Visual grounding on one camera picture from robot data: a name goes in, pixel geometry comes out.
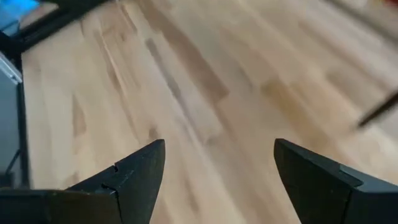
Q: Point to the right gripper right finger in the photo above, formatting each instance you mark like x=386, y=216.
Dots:
x=326, y=199

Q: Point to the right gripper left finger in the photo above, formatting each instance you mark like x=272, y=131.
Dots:
x=130, y=193

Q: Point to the silver aluminium profile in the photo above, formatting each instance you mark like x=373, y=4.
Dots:
x=9, y=71

